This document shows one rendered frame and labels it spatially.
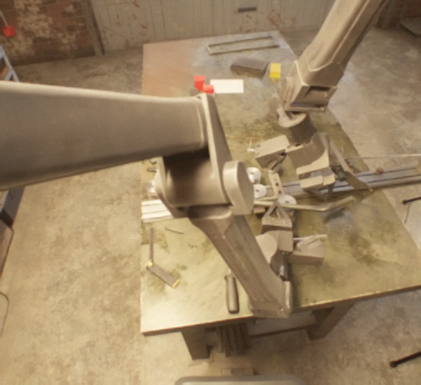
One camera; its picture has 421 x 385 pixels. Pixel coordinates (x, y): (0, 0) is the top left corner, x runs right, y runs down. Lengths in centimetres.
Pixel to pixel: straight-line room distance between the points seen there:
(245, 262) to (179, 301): 39
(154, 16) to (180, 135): 355
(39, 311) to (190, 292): 128
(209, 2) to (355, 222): 318
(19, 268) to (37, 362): 57
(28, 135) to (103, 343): 168
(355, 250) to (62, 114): 87
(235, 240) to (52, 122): 31
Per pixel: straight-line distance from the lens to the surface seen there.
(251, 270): 51
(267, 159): 67
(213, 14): 388
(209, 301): 85
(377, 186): 111
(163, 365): 173
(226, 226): 41
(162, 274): 87
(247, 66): 158
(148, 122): 26
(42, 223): 233
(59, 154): 19
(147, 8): 382
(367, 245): 99
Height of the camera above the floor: 168
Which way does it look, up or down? 48 degrees down
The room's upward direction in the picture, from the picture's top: 3 degrees counter-clockwise
